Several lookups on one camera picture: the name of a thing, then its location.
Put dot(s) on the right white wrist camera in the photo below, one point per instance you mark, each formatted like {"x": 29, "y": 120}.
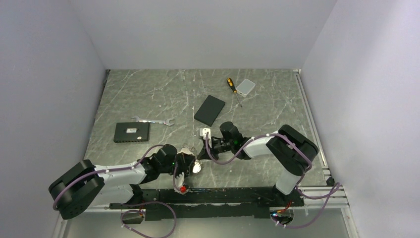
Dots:
{"x": 205, "y": 133}

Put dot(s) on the aluminium frame rail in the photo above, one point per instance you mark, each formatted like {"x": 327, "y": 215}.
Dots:
{"x": 328, "y": 200}

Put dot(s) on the black network switch box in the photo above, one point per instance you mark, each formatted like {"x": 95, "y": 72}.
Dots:
{"x": 131, "y": 132}

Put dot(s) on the black rectangular block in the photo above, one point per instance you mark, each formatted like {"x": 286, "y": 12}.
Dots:
{"x": 209, "y": 110}

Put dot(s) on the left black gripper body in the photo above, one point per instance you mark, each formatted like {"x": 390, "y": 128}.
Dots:
{"x": 168, "y": 168}

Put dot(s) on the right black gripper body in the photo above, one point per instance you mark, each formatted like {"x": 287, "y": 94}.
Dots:
{"x": 222, "y": 145}

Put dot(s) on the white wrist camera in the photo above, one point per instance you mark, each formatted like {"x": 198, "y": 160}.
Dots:
{"x": 205, "y": 133}
{"x": 179, "y": 184}

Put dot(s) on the silver open-end wrench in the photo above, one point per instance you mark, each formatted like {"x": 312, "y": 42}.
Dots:
{"x": 168, "y": 122}

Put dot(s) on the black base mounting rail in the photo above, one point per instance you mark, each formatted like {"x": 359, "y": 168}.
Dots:
{"x": 156, "y": 211}

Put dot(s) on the red and white keychain tag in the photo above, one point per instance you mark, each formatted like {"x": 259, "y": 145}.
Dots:
{"x": 197, "y": 166}

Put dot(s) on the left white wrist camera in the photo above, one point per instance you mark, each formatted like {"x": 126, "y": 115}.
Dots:
{"x": 179, "y": 184}

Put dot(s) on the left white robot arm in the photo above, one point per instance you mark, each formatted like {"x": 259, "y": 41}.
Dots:
{"x": 87, "y": 185}

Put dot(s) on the yellow black screwdriver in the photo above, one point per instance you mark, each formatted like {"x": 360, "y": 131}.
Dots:
{"x": 233, "y": 89}

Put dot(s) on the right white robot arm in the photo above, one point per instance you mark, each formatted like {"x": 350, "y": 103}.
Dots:
{"x": 293, "y": 150}

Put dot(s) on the small white square box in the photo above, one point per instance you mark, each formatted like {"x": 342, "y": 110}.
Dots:
{"x": 245, "y": 87}

